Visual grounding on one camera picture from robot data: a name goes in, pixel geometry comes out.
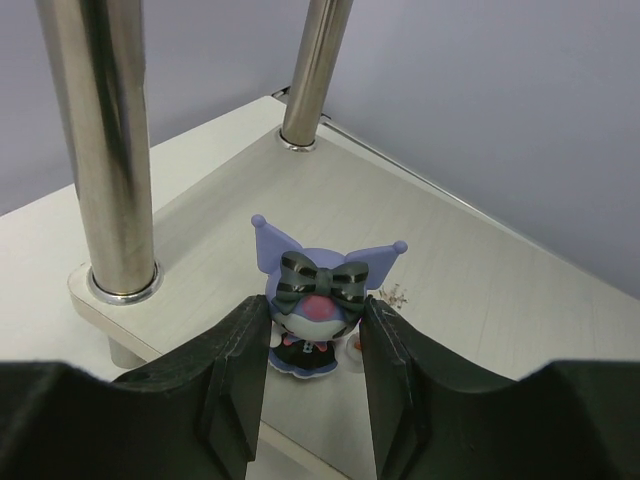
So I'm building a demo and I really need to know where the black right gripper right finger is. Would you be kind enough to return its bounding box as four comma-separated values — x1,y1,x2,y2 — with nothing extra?
362,299,639,479

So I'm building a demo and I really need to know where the purple figurine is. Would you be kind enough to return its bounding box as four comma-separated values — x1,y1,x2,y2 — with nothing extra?
251,214,408,380

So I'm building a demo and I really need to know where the white two-tier shelf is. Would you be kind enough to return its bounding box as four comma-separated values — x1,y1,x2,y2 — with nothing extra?
34,0,640,480

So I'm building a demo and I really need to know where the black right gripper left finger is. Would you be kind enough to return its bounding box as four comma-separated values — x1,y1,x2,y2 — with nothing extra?
1,295,270,479

